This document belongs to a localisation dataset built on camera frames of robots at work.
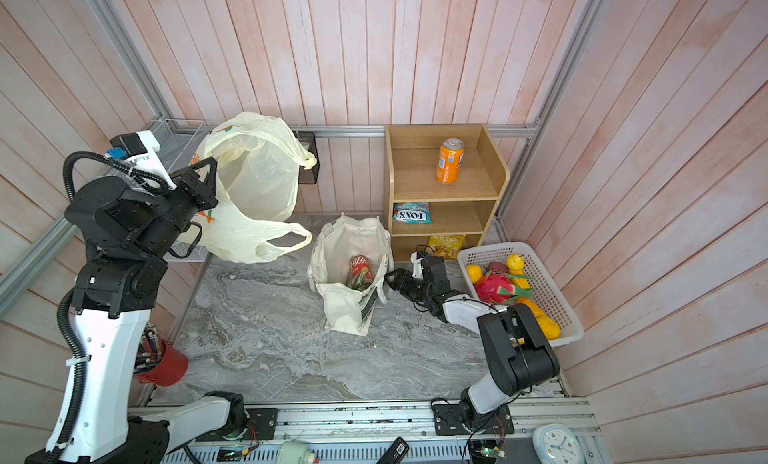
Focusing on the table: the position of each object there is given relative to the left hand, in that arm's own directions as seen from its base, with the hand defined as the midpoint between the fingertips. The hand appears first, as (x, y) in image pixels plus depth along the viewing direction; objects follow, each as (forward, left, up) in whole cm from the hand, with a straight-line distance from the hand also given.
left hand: (219, 167), depth 53 cm
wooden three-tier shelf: (+23, -48, -22) cm, 57 cm away
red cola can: (+12, -22, -48) cm, 54 cm away
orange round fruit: (+9, -61, -47) cm, 77 cm away
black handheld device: (-39, -33, -50) cm, 72 cm away
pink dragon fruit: (+1, -65, -44) cm, 79 cm away
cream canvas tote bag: (+14, -17, -37) cm, 43 cm away
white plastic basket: (+1, -80, -47) cm, 93 cm away
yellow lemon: (+11, -74, -44) cm, 87 cm away
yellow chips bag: (+22, -54, -49) cm, 76 cm away
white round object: (-39, -11, -49) cm, 64 cm away
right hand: (+4, -32, -45) cm, 56 cm away
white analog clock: (-37, -71, -51) cm, 95 cm away
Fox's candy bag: (+22, -40, -33) cm, 56 cm away
